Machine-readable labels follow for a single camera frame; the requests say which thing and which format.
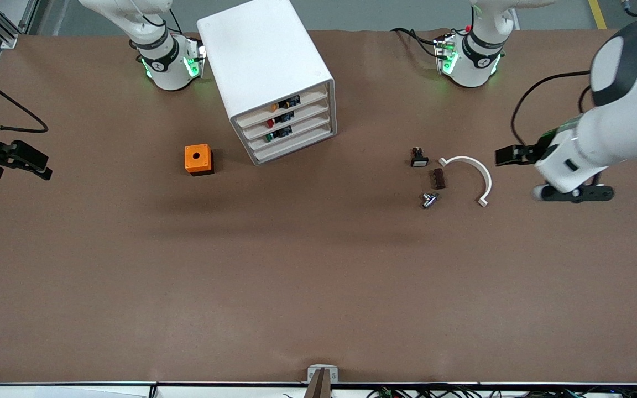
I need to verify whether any orange push button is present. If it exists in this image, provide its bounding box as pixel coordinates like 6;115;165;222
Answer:
270;95;301;113

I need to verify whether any white curved plastic clip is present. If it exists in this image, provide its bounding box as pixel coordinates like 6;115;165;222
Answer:
438;156;493;208

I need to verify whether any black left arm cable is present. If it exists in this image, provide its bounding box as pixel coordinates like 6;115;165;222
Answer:
511;70;593;149

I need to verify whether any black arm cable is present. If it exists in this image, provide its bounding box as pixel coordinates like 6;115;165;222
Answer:
511;70;593;149
0;61;49;133

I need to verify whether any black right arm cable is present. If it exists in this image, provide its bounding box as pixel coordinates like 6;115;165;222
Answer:
0;61;49;133

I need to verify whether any black base cable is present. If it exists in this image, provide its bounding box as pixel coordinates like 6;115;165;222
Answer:
390;27;441;57

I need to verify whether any orange button enclosure box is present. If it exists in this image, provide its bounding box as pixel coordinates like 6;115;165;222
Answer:
184;144;214;176

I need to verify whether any white table frame rail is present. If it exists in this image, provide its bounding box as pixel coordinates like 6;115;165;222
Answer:
0;381;637;398

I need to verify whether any black cable bundle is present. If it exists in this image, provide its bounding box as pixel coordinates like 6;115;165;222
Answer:
366;384;637;398

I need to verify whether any grey metal bracket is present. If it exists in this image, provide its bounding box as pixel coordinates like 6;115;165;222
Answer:
307;364;339;383

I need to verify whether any brown mount pole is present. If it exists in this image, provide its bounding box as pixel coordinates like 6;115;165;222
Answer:
303;369;333;398

